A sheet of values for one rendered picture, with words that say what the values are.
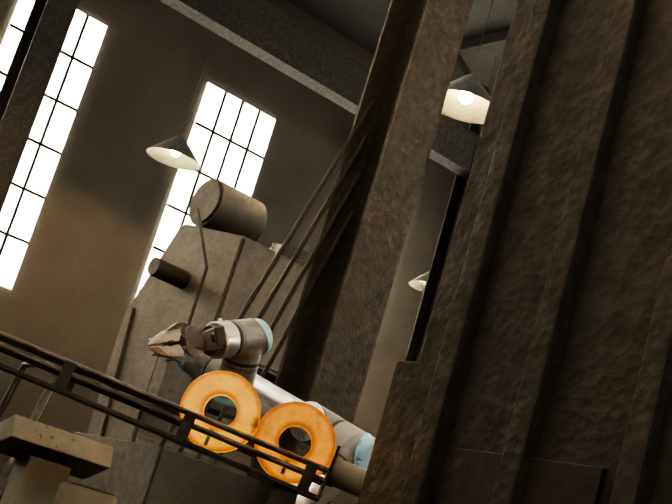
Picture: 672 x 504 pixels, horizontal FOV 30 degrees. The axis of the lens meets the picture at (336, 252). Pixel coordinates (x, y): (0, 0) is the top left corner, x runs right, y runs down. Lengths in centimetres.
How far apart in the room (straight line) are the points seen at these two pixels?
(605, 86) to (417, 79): 399
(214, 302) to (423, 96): 251
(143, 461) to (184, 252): 308
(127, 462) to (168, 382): 211
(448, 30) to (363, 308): 145
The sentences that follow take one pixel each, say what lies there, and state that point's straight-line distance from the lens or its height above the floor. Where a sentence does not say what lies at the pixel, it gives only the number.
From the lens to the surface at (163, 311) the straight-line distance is 839.
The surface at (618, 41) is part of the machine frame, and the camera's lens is 211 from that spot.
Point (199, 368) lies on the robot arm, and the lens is 314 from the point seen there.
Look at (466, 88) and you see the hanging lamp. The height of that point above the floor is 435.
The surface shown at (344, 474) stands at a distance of 239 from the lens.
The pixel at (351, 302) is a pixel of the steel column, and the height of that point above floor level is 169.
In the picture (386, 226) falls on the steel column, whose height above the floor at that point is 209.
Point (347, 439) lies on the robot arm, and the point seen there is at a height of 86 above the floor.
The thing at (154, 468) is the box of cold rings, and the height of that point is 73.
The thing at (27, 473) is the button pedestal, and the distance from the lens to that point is 271.
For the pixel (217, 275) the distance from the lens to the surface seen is 806.
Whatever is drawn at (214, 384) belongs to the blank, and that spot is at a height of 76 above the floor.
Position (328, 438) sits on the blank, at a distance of 240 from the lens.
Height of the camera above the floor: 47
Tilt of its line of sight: 14 degrees up
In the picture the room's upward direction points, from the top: 17 degrees clockwise
